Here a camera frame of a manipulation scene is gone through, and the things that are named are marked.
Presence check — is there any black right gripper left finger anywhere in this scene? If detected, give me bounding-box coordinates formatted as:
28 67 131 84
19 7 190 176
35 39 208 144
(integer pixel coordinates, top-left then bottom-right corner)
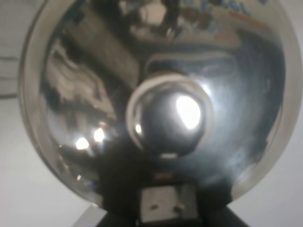
73 175 143 227

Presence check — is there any stainless steel teapot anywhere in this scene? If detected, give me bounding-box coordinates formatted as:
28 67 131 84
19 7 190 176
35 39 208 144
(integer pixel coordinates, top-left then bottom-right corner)
18 0 285 227

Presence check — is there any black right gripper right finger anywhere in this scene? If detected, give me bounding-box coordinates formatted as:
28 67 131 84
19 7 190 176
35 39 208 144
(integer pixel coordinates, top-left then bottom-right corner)
193 177 247 227

